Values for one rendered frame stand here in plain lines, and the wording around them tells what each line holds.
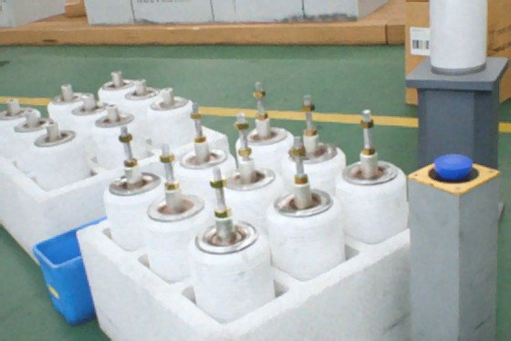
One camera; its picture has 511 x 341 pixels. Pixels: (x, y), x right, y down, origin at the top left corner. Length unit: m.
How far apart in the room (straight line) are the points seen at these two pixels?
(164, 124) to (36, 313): 0.41
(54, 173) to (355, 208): 0.57
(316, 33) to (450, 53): 1.69
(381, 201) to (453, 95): 0.33
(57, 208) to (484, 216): 0.73
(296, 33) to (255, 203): 2.00
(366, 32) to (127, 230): 1.92
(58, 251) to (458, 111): 0.71
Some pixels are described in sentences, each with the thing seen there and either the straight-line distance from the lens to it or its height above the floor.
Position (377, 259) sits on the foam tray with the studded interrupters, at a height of 0.18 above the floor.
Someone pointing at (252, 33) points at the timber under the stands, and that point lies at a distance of 2.95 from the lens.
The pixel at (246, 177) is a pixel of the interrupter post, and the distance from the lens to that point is 0.92.
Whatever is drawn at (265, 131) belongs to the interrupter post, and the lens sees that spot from 1.07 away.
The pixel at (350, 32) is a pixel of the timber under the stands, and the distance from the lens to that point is 2.76.
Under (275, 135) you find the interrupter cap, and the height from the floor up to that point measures 0.25.
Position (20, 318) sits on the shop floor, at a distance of 1.23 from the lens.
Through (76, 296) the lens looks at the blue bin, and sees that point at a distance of 1.13.
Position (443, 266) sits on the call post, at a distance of 0.77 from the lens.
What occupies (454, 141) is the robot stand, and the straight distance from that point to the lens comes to 1.19.
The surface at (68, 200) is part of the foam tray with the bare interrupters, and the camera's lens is 1.21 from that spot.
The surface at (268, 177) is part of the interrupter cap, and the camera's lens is 0.93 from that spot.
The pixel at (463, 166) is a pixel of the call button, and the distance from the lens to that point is 0.74.
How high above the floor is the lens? 0.62
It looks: 23 degrees down
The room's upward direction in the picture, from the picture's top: 7 degrees counter-clockwise
